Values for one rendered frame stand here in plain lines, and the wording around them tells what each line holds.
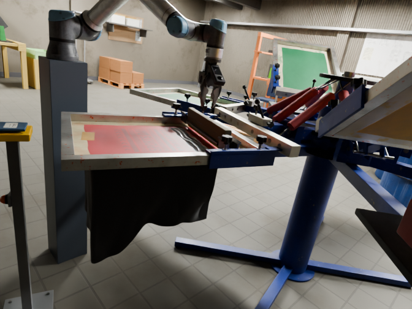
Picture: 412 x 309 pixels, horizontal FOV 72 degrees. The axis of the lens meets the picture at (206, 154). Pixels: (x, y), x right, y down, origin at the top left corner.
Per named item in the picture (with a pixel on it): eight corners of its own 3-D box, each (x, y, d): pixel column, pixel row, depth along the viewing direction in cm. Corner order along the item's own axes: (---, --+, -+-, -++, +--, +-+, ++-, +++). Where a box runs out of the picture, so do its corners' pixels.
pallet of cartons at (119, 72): (124, 82, 947) (125, 58, 922) (144, 89, 864) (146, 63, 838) (97, 81, 885) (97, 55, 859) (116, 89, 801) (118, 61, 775)
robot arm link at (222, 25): (213, 20, 124) (231, 22, 121) (209, 47, 128) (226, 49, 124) (205, 17, 117) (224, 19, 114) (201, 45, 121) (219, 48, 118)
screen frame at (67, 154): (61, 171, 84) (61, 159, 82) (61, 119, 132) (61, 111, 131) (273, 162, 119) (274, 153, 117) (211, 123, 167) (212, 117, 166)
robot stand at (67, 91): (48, 247, 186) (37, 55, 145) (76, 238, 198) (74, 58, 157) (57, 264, 174) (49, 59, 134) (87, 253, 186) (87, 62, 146)
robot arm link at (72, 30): (43, 35, 139) (41, 5, 135) (66, 38, 151) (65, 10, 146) (59, 38, 135) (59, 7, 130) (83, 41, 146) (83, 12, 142)
